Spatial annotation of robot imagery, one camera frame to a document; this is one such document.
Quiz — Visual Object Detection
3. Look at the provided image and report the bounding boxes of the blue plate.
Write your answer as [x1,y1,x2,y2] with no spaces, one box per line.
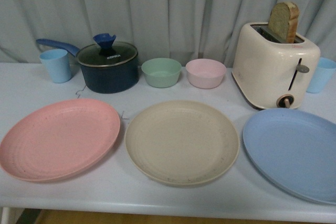
[243,109,335,205]

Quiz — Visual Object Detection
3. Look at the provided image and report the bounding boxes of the light blue cup right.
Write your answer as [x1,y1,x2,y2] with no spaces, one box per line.
[306,57,335,93]

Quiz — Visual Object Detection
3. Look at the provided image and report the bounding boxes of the green bowl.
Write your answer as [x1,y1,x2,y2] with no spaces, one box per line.
[141,58,182,88]

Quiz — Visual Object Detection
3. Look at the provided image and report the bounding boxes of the grey curtain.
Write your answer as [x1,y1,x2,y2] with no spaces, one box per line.
[1,0,335,67]

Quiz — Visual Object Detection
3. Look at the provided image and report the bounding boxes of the light blue cup left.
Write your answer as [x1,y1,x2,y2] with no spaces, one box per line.
[39,49,72,83]

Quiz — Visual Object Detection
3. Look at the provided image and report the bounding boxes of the beige plate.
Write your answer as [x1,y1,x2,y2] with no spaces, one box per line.
[124,100,240,187]

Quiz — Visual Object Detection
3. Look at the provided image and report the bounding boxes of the pink bowl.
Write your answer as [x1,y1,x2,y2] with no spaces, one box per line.
[185,59,227,89]

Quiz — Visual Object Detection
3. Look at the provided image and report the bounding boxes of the cream toaster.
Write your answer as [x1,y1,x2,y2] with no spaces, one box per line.
[232,23,320,109]

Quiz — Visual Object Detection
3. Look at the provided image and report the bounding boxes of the bread slice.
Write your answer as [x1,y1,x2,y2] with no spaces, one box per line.
[268,2,300,44]

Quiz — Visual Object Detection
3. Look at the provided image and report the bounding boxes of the dark blue saucepan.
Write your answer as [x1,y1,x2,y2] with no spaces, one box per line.
[36,39,139,94]

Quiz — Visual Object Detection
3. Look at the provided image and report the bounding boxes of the pink plate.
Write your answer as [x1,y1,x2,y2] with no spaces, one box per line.
[1,99,121,182]

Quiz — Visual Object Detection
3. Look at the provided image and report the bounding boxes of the light blue cup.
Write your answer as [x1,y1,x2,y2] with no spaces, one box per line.
[306,57,335,93]
[39,49,72,83]

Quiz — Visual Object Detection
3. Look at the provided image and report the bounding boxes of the glass pot lid blue knob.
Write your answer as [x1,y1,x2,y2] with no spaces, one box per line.
[77,33,138,67]

